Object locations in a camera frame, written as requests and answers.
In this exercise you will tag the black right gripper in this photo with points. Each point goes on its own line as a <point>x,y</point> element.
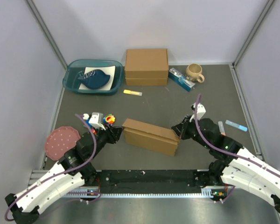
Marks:
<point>178,129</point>

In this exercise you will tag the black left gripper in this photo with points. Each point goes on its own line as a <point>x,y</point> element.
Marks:
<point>113,133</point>

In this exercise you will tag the brown cardboard box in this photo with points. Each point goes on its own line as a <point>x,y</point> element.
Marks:
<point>151,137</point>

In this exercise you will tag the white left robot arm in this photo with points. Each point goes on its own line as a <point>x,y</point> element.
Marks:
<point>72,154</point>

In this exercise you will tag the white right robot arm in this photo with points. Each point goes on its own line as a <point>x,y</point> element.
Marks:
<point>234,165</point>

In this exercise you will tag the upper folded cardboard box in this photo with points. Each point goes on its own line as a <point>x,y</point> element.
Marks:
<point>146,63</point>

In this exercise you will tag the rainbow flower toy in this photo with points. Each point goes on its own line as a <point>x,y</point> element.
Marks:
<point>109,119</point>

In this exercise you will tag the yellow glue stick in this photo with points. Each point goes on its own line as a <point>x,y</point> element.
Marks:
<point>129,92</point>

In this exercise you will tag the orange grey marker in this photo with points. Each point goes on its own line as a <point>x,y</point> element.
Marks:
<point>221,128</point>

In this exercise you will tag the blue toothbrush package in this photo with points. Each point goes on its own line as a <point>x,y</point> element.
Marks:
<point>180,79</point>

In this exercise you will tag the pink dotted plate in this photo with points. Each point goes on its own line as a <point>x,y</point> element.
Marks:
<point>60,141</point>

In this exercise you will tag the dark blue fish plate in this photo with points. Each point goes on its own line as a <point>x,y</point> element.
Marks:
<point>94,79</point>

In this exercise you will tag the beige ceramic mug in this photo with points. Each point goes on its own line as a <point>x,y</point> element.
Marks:
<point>194,73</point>

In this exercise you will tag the white paper sheet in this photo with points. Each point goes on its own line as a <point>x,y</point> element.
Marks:
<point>108,70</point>

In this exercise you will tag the light blue marker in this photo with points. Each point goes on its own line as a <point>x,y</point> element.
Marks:
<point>237,126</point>

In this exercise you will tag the teal plastic bin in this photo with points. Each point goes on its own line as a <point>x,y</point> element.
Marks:
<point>70,81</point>

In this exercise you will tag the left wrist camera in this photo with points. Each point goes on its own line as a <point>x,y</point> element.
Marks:
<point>95,119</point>

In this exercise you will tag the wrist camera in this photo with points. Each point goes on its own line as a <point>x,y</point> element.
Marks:
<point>199,113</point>
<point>95,119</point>

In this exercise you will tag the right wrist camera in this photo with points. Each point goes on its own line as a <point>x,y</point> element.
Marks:
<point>199,113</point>

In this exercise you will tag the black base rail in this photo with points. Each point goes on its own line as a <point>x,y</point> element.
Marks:
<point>150,181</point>

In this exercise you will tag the grey slotted cable duct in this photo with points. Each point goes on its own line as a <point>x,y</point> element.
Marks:
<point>87,193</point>

